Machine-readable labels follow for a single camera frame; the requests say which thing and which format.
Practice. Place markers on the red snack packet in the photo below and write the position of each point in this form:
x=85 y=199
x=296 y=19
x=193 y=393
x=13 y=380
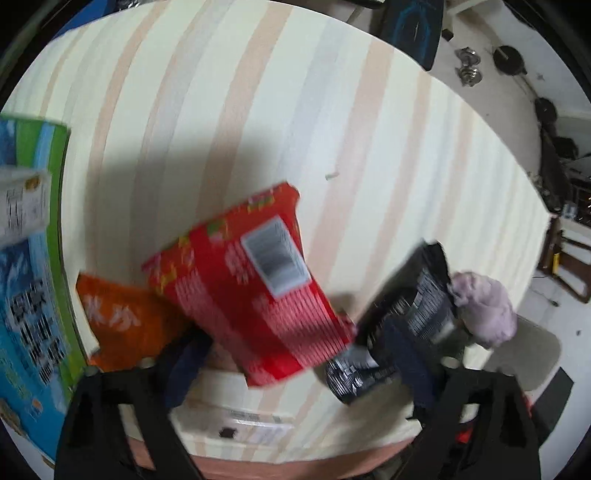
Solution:
x=258 y=295

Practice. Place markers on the black weight plate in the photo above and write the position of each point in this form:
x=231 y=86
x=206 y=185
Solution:
x=546 y=110
x=509 y=60

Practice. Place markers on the orange snack packet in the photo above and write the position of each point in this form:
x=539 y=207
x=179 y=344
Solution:
x=129 y=318

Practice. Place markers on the metal dumbbell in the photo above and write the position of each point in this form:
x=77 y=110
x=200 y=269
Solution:
x=468 y=64

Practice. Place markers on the black snack packet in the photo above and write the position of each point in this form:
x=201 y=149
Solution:
x=425 y=300

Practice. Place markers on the black and blue chair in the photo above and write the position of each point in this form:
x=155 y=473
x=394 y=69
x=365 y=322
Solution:
x=413 y=27

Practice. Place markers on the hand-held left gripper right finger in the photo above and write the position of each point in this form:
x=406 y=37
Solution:
x=408 y=364

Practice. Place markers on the striped bed mattress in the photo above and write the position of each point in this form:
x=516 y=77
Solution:
x=258 y=101

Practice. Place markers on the purple soft cloth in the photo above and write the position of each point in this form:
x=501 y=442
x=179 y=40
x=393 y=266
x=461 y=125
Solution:
x=485 y=309

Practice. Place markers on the white mattress label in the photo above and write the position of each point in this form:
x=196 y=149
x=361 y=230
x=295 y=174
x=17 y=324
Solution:
x=258 y=422

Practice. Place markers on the wooden stool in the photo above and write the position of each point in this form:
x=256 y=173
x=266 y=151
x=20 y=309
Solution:
x=565 y=258

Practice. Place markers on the white printed packet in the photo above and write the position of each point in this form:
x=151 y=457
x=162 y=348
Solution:
x=21 y=203

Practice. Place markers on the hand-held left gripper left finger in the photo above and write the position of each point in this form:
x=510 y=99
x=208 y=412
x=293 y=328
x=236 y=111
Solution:
x=182 y=369

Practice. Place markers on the blue and green packet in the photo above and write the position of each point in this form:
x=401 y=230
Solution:
x=27 y=332

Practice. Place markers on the grey seat cushion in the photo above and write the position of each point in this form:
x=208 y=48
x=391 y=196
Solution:
x=531 y=350

